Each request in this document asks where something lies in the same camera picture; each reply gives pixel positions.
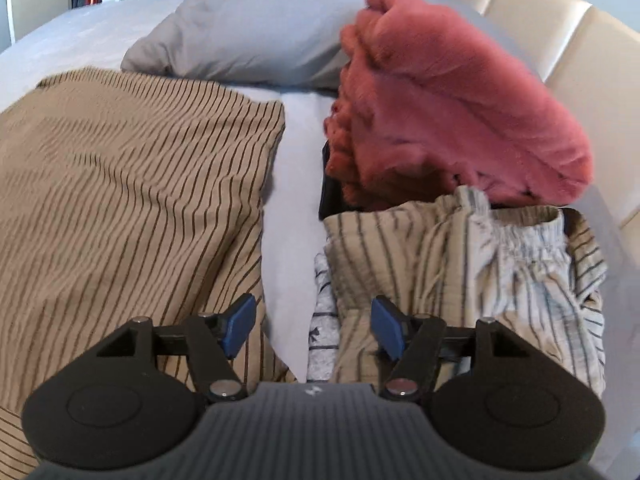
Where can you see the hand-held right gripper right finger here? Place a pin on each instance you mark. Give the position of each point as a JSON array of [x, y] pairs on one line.
[[387, 327]]

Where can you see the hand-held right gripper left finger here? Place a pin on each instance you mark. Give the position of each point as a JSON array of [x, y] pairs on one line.
[[240, 325]]

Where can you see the tan pinstriped garment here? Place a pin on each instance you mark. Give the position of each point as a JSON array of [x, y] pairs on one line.
[[125, 200]]

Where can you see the white black patterned cloth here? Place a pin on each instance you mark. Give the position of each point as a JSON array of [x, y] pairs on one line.
[[325, 320]]

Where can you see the black folded garment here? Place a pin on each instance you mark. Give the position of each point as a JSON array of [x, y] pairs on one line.
[[332, 195]]

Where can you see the white striped elastic-waist shorts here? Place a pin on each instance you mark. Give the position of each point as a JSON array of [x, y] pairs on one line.
[[525, 280]]

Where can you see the rust red fleece blanket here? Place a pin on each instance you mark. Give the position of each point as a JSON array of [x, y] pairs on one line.
[[450, 110]]

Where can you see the grey pillow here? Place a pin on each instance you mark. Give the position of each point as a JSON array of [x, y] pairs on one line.
[[260, 25]]

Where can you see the cream padded headboard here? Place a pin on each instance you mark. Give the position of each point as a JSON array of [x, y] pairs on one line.
[[565, 30]]

